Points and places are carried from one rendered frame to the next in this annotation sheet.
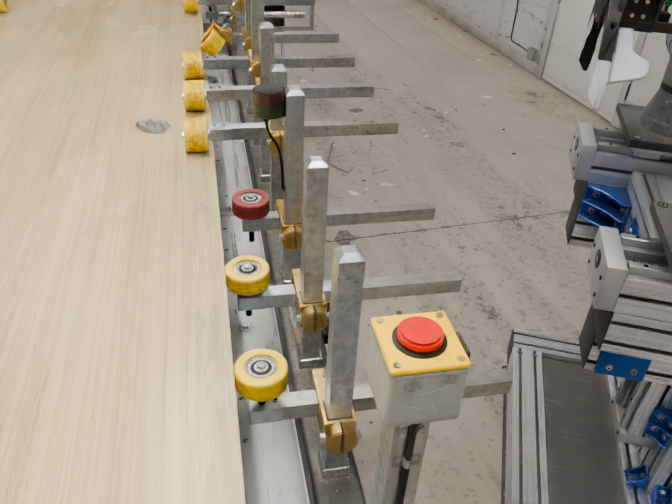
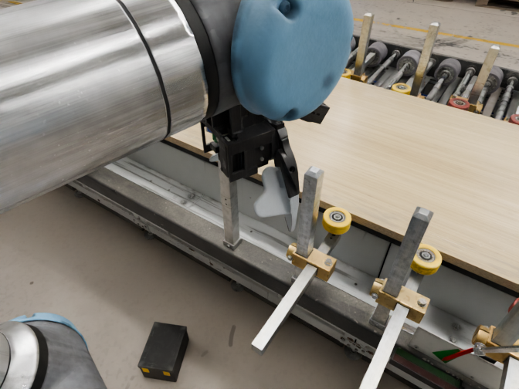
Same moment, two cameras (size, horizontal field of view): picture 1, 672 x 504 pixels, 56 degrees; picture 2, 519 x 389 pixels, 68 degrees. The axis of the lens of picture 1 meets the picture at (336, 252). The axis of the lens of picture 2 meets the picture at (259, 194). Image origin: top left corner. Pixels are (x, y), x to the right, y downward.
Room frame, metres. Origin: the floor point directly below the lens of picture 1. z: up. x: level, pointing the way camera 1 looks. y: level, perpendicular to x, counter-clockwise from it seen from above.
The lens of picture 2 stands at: (1.08, -0.58, 1.69)
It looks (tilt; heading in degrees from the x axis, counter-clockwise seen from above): 43 degrees down; 137
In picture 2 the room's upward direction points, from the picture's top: straight up
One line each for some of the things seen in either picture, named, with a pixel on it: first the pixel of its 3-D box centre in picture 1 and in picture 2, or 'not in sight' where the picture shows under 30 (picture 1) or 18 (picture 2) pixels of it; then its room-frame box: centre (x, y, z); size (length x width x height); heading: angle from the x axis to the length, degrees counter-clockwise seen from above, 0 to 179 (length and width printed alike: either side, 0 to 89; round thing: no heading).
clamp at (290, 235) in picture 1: (289, 223); (507, 348); (1.17, 0.10, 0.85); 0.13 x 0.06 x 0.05; 13
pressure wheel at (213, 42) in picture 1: (212, 42); not in sight; (2.13, 0.46, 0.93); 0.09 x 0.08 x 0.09; 103
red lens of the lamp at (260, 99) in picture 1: (269, 95); not in sight; (1.14, 0.14, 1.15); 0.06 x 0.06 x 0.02
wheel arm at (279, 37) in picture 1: (285, 37); not in sight; (2.19, 0.22, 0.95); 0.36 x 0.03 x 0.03; 103
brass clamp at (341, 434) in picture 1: (333, 409); (310, 260); (0.69, -0.01, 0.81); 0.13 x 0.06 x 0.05; 13
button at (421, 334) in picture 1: (419, 337); not in sight; (0.41, -0.08, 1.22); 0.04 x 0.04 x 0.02
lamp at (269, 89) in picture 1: (270, 141); not in sight; (1.14, 0.14, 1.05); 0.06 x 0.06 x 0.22; 13
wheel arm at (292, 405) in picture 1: (383, 395); (301, 285); (0.72, -0.09, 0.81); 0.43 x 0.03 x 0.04; 103
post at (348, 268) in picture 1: (339, 382); (306, 238); (0.66, -0.02, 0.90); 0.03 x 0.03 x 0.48; 13
